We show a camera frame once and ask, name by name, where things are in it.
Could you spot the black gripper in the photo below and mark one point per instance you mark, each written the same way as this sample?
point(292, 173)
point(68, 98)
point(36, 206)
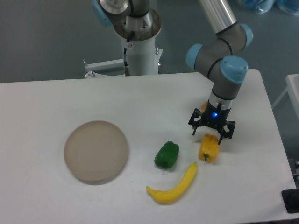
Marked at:
point(215, 118)

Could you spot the yellow bell pepper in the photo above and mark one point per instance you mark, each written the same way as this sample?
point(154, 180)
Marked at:
point(209, 148)

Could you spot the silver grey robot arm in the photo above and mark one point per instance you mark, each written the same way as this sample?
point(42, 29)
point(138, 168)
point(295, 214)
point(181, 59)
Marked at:
point(218, 62)

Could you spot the green bell pepper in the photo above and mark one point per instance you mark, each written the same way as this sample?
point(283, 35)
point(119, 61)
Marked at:
point(167, 155)

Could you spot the orange bread slice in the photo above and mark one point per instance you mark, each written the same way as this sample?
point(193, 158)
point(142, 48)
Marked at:
point(204, 106)

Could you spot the yellow banana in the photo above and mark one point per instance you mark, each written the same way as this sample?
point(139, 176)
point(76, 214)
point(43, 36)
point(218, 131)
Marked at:
point(171, 195)

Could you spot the white side table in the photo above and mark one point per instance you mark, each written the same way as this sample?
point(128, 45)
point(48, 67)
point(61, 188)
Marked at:
point(292, 89)

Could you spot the black device at right edge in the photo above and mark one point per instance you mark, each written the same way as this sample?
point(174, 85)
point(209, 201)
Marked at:
point(291, 200)

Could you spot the beige round plate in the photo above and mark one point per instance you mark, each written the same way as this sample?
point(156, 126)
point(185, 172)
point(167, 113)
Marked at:
point(96, 152)

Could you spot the blue plastic bags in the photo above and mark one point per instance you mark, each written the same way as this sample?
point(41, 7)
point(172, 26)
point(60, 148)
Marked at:
point(290, 7)

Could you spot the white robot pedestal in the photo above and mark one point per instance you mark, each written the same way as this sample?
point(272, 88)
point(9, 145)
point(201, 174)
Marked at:
point(140, 56)

